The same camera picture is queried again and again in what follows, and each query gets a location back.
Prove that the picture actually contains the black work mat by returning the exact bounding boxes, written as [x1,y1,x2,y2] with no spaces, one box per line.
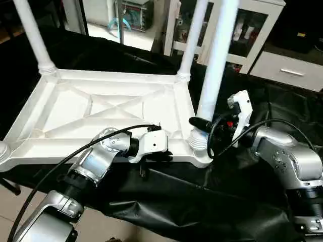
[0,25,323,242]

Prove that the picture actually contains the white plastic table top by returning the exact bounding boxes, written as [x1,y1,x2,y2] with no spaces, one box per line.
[0,68,213,173]

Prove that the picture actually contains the white drawer unit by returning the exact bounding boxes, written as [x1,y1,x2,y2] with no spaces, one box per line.
[250,50,323,93]

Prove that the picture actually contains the white glass-door cabinet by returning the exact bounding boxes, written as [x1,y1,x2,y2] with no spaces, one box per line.
[164,0,286,75]

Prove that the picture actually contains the black box yellow label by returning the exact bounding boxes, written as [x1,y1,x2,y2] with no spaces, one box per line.
[273,0,323,55]

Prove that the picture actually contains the teal storage box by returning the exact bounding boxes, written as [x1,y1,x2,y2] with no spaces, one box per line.
[109,0,154,32]

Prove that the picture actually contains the black metal stand leg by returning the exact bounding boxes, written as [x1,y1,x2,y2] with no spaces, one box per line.
[0,177,22,196]

